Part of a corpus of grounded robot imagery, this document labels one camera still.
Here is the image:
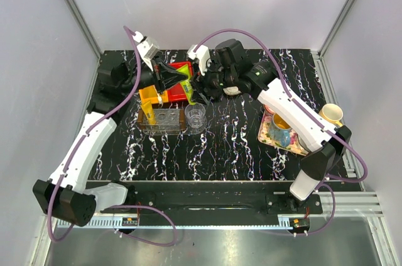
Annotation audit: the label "blue mug yellow inside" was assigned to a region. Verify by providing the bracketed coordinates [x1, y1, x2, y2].
[268, 113, 291, 148]

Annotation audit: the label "red plastic bin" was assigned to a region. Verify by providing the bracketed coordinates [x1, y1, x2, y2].
[167, 62, 193, 103]

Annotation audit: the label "floral rectangular tray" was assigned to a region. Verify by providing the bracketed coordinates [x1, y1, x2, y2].
[258, 111, 308, 156]

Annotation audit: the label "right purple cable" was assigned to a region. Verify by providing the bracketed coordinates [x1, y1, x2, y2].
[191, 28, 369, 236]

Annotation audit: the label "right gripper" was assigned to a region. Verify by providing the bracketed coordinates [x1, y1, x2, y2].
[189, 56, 237, 106]

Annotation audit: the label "clear acrylic toothbrush holder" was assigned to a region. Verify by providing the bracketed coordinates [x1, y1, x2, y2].
[137, 109, 186, 135]

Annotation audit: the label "yellow toothpaste tube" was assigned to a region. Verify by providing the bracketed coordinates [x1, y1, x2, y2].
[141, 101, 156, 125]

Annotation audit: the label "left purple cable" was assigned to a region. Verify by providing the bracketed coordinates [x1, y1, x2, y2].
[46, 25, 179, 247]

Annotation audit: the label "purple cable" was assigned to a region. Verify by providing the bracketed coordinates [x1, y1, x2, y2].
[191, 28, 369, 236]
[46, 25, 179, 247]

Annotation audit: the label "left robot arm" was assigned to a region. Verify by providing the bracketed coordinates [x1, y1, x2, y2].
[33, 57, 193, 226]

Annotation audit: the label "orange plastic bin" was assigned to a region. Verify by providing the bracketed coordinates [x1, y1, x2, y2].
[139, 86, 162, 104]

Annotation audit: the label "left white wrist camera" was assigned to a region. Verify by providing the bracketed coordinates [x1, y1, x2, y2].
[133, 31, 160, 66]

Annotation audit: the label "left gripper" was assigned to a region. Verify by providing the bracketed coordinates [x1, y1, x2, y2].
[119, 54, 188, 94]

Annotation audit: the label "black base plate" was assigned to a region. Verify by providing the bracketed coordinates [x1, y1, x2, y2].
[99, 179, 323, 216]

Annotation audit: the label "clear plastic cup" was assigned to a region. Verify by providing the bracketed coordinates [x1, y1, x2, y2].
[185, 103, 205, 128]

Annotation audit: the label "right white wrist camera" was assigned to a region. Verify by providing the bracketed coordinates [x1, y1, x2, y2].
[187, 45, 210, 75]

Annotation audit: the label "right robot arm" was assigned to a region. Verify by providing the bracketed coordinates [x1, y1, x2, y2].
[187, 39, 352, 213]

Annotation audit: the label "green toothpaste tube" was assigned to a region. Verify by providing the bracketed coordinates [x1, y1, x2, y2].
[177, 65, 195, 105]

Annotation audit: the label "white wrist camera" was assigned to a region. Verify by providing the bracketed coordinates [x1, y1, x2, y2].
[187, 45, 210, 75]
[133, 31, 160, 66]

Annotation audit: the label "white toothbrush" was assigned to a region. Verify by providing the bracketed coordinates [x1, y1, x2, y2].
[157, 95, 163, 104]

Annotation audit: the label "grey speckled soap dish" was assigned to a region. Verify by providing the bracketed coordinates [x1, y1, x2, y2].
[223, 86, 242, 96]

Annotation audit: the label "red patterned bowl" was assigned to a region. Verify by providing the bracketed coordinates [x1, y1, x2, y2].
[264, 105, 275, 114]

